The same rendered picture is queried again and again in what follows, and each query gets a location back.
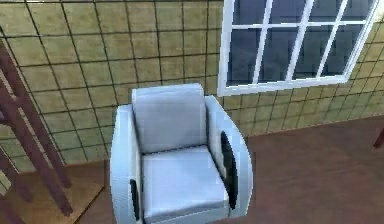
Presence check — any pale blue armchair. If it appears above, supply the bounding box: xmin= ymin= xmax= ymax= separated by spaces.
xmin=109 ymin=82 xmax=254 ymax=224

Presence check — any white framed window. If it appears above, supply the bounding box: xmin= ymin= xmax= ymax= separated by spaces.
xmin=216 ymin=0 xmax=381 ymax=98

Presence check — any dark red furniture leg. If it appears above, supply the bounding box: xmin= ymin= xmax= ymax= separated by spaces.
xmin=373 ymin=128 xmax=384 ymax=149

